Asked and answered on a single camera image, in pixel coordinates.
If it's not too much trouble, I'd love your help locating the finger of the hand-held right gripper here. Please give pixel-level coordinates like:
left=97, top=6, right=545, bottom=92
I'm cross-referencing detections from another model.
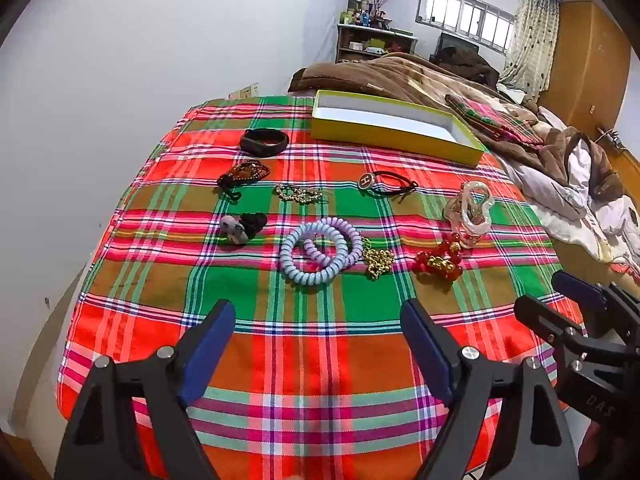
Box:
left=514, top=294, right=617, bottom=377
left=551, top=269, right=640, bottom=322

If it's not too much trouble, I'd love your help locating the folded plaid cloth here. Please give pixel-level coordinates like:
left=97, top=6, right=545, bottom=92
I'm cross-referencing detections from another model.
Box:
left=445, top=94, right=546, bottom=148

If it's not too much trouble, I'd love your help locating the gold bead bracelet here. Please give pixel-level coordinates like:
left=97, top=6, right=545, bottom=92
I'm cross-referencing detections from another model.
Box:
left=361, top=237, right=396, bottom=281

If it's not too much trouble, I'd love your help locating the gold chain hair clip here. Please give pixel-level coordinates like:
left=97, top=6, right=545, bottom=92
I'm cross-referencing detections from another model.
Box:
left=272, top=183, right=326, bottom=206

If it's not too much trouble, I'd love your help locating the black hair tie with charm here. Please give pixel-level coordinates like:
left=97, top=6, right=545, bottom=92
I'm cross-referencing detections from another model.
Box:
left=357, top=170, right=420, bottom=206

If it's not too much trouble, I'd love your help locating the dark brown garment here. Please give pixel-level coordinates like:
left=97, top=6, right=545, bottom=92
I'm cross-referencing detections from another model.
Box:
left=430, top=46, right=501, bottom=86

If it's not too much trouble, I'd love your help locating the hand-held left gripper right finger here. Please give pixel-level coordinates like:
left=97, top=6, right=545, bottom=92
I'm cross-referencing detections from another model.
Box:
left=400, top=297, right=581, bottom=480

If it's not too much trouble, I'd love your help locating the yellow cardboard box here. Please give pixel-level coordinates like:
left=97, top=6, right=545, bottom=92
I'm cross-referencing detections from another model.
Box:
left=310, top=90, right=486, bottom=167

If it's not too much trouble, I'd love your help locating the row of shelf ornaments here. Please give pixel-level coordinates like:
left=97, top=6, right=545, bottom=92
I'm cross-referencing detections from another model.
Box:
left=340, top=0, right=392, bottom=28

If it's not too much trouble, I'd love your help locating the red bead bracelet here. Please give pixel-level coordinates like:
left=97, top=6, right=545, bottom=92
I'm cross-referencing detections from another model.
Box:
left=414, top=240, right=465, bottom=288

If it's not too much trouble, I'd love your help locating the patterned curtain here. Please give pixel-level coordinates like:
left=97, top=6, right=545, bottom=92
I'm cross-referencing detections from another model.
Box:
left=500, top=0, right=561, bottom=103

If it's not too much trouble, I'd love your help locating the black scrunchie with grey charm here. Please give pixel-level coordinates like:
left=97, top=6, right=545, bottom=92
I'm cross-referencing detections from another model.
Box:
left=220, top=211, right=269, bottom=247

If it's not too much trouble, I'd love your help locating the small lilac spiral hair tie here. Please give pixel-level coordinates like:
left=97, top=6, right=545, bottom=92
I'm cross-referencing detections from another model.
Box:
left=302, top=234, right=351, bottom=268

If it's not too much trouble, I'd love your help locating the white and brown jacket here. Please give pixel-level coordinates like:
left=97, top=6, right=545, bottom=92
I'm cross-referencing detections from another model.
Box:
left=500, top=107, right=640, bottom=281

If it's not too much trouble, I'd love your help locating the wooden wardrobe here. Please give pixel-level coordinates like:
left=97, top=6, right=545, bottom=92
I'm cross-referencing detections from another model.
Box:
left=537, top=0, right=636, bottom=141

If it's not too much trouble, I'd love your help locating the barred window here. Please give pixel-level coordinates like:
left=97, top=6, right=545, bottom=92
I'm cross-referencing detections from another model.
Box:
left=415, top=0, right=518, bottom=53

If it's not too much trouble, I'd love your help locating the black wristband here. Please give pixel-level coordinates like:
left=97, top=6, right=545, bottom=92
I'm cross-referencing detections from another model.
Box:
left=239, top=128, right=291, bottom=156

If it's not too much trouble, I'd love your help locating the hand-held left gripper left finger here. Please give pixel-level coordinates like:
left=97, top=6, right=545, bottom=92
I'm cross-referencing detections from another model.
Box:
left=54, top=299, right=237, bottom=480

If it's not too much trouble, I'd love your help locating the black television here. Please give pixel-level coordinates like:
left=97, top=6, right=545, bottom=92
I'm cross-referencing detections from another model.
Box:
left=435, top=31, right=481, bottom=58

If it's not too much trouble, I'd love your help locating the brown beaded bracelet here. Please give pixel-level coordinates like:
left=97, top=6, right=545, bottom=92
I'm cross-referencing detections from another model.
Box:
left=216, top=159, right=271, bottom=202

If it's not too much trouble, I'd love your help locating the brown blanket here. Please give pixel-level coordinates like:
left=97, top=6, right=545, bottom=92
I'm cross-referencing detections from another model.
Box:
left=287, top=52, right=551, bottom=161

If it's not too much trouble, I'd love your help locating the wooden shelf unit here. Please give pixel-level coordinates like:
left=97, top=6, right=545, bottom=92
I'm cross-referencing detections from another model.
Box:
left=335, top=22, right=418, bottom=63

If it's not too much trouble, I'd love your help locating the red green plaid cloth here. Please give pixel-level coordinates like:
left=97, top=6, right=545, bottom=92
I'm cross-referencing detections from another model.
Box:
left=55, top=95, right=586, bottom=480

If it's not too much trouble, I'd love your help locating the large lilac spiral hair tie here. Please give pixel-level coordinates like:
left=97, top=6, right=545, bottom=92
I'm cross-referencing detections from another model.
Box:
left=279, top=217, right=363, bottom=286

